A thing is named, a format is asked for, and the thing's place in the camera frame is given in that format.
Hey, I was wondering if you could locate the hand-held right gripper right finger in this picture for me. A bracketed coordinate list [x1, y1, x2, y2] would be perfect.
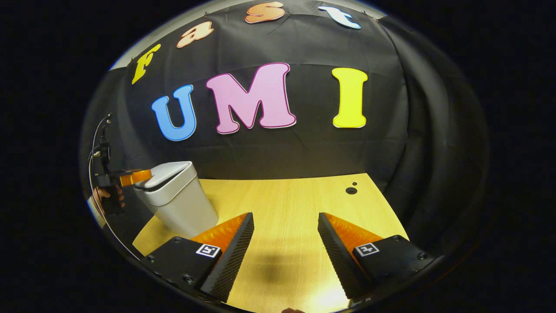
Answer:
[318, 213, 436, 303]

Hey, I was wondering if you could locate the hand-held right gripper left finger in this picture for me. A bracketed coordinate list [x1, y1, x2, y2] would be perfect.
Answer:
[140, 212, 255, 303]

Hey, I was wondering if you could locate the white desktop garbage bin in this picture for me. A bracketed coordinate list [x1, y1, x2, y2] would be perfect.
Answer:
[134, 161, 219, 239]

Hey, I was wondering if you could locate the wooden desktop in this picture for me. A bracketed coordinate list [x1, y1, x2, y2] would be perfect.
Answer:
[132, 173, 410, 313]

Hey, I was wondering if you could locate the thin grey gripper cable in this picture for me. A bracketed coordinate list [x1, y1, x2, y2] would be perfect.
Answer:
[88, 114, 140, 260]

